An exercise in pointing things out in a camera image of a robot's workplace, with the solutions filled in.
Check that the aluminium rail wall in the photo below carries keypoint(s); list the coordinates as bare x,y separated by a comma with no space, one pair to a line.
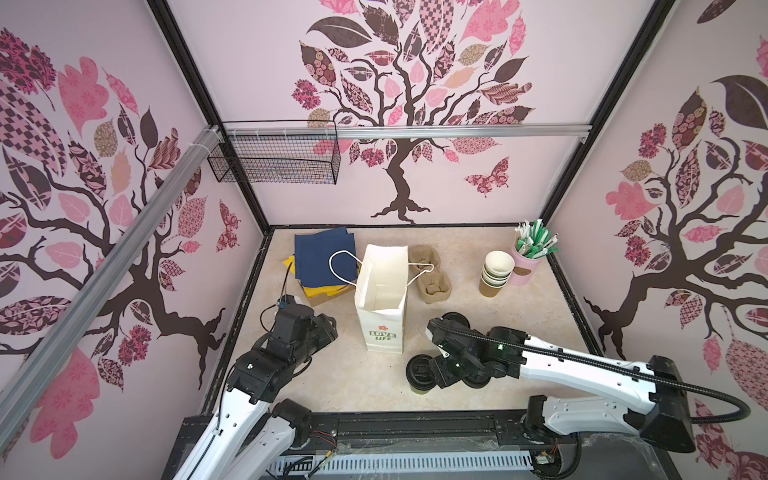
22,393
408,132

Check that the aluminium rail left wall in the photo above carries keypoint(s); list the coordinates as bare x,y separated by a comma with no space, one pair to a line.
22,393

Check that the stack of pulp cup carriers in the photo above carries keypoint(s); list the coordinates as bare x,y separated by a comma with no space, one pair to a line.
432,283

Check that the dark blue napkins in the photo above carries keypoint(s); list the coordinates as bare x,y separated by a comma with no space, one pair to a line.
325,259

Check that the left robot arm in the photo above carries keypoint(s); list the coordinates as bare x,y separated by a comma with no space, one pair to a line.
249,430

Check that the pink straw holder cup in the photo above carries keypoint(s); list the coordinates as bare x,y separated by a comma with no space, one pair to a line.
523,269

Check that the stack of paper cups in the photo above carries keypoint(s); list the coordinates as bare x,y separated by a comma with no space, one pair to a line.
496,271

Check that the bundle of wrapped straws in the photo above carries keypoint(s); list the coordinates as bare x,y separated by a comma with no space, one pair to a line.
534,240

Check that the black wire basket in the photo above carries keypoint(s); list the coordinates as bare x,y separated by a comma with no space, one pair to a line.
278,151

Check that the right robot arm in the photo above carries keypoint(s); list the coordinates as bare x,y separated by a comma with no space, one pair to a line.
648,400

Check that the black cup lid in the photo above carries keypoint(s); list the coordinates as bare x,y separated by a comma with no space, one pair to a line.
418,371
457,318

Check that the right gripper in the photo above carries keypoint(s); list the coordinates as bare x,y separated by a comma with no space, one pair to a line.
442,378

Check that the stack of black lids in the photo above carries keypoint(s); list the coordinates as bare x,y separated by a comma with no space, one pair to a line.
476,381

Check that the yellow napkins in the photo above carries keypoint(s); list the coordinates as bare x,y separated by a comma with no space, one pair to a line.
315,292

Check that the aluminium rail back wall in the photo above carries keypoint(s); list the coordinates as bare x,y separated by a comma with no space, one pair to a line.
408,132

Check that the white illustrated paper bag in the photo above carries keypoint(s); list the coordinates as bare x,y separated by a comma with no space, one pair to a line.
384,277

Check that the white slotted cable duct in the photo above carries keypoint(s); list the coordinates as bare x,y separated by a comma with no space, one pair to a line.
299,466

